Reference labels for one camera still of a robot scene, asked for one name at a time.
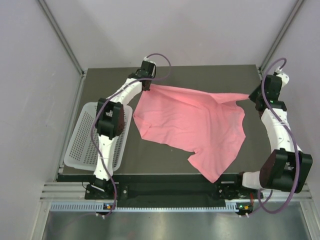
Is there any pink t shirt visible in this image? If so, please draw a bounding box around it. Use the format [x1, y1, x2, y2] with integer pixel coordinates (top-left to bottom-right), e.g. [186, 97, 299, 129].
[133, 84, 249, 183]

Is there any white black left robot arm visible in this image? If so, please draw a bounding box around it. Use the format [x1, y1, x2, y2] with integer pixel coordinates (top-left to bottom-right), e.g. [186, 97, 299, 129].
[90, 58, 156, 199]

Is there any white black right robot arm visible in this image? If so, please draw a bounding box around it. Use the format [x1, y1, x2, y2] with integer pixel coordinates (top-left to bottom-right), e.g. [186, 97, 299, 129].
[233, 70, 296, 198]

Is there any white perforated plastic basket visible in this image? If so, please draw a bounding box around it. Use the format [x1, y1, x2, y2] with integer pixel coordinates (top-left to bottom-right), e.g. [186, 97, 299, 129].
[64, 102, 133, 171]

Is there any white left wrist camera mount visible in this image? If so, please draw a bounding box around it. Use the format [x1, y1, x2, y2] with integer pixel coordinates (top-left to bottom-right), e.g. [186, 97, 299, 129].
[143, 56, 156, 65]

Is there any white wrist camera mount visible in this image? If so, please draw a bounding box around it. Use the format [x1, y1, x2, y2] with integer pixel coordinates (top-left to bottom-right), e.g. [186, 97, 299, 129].
[273, 66, 290, 88]
[143, 56, 156, 65]

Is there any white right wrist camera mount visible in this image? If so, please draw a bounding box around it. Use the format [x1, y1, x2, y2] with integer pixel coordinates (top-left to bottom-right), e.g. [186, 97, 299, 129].
[273, 66, 290, 88]

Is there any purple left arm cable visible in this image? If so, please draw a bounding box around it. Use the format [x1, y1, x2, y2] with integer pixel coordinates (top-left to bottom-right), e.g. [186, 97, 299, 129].
[89, 53, 172, 218]

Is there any aluminium frame post left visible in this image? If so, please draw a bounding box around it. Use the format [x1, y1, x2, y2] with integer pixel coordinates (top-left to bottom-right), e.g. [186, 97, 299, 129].
[35, 0, 85, 76]

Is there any aluminium frame post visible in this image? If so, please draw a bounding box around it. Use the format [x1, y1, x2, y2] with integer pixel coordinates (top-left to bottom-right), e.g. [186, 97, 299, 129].
[257, 0, 306, 76]
[35, 0, 85, 76]

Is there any aluminium frame post right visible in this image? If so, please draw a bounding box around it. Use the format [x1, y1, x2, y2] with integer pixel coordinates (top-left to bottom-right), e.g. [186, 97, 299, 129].
[257, 0, 306, 76]

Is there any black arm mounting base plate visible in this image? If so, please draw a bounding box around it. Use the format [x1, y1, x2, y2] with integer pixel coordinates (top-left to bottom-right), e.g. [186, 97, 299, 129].
[84, 174, 258, 208]

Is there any grey slotted cable duct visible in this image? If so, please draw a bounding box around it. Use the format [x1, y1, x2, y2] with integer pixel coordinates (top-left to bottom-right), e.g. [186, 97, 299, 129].
[50, 202, 252, 213]

